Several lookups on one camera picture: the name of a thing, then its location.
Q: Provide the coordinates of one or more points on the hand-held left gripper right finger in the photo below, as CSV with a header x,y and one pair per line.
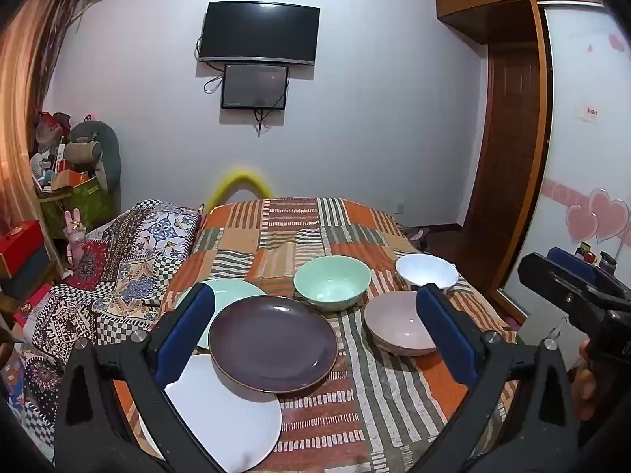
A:
x,y
443,330

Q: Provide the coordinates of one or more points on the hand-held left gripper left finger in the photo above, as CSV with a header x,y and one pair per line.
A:
x,y
190,325

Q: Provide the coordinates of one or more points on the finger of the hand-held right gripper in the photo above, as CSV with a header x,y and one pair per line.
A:
x,y
572,258
552,281

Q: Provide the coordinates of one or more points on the mint green plate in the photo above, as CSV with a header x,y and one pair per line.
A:
x,y
231,290

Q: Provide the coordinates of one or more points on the white bowl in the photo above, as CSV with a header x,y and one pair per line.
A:
x,y
424,268

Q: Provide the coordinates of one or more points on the mint green bowl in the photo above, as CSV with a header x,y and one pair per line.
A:
x,y
331,286

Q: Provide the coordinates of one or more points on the person's right hand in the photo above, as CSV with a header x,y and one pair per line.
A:
x,y
586,384

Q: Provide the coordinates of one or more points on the small red jar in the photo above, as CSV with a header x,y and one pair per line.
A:
x,y
584,252

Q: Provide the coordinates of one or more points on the small dark bottle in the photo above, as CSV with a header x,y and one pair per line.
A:
x,y
607,261

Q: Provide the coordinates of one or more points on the pink bowl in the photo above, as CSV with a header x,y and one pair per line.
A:
x,y
394,325

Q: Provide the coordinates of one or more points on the pink heart stickers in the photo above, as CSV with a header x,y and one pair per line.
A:
x,y
599,217

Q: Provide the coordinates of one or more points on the dark brown plate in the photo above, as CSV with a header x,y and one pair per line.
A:
x,y
271,345

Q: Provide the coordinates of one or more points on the patterned patchwork quilt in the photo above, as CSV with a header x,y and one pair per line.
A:
x,y
123,266

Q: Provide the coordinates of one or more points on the purple slippers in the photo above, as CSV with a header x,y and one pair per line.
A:
x,y
416,234

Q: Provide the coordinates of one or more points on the white plate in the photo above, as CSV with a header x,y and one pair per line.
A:
x,y
231,423

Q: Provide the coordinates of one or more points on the striped orange green bedspread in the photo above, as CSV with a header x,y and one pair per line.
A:
x,y
296,236

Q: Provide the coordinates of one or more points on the pink bunny figurine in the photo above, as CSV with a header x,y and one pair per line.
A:
x,y
75,241

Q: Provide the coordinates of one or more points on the red white label sticker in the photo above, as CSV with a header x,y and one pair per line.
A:
x,y
588,112

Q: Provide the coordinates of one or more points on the yellow foam tube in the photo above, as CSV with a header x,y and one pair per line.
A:
x,y
231,180

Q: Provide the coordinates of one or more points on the green storage box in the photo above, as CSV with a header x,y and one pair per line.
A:
x,y
79,204

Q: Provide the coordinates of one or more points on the dark blue box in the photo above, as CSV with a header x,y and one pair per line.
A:
x,y
29,281

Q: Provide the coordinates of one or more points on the red gift box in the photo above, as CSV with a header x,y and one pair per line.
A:
x,y
17,249

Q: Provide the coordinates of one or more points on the brown upper cabinet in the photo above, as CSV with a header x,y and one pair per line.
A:
x,y
483,0

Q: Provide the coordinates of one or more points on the brown curtain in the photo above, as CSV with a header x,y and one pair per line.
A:
x,y
24,83

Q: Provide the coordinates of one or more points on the white wall socket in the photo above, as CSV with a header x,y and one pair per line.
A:
x,y
400,206

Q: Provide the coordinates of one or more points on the small black wall monitor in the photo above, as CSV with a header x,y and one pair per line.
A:
x,y
255,86

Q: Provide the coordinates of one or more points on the black wall television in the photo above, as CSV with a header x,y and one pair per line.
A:
x,y
259,32

